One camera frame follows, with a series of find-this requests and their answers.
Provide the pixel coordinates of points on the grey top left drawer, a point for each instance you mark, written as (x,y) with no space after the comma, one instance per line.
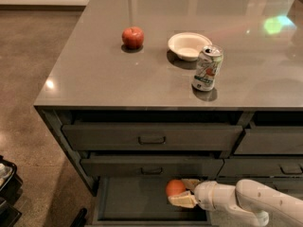
(151,136)

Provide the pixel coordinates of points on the red apple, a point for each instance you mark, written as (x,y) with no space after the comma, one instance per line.
(133,37)

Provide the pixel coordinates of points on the black object at floor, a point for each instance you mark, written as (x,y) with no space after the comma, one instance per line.
(80,219)

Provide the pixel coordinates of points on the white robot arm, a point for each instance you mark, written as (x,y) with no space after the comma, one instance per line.
(248,201)

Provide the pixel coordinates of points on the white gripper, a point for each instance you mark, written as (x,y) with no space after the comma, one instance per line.
(204,193)

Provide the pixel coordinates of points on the grey middle right drawer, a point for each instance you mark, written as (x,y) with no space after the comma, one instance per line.
(262,167)

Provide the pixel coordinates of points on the white green soda can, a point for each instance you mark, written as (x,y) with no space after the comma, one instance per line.
(208,66)

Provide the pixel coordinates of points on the white bowl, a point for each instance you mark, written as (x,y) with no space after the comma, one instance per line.
(188,45)

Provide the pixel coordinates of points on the grey top right drawer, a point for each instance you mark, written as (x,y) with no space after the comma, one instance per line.
(258,140)

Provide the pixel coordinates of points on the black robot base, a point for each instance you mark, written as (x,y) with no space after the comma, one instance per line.
(10,184)

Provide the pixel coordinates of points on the orange fruit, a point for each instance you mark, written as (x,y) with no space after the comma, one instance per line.
(175,187)

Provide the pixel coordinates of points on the grey counter cabinet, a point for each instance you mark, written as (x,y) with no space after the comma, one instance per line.
(97,79)

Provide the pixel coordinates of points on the grey open bottom drawer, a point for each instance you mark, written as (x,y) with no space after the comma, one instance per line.
(142,202)

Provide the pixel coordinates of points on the grey middle left drawer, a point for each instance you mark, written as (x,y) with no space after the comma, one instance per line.
(151,165)

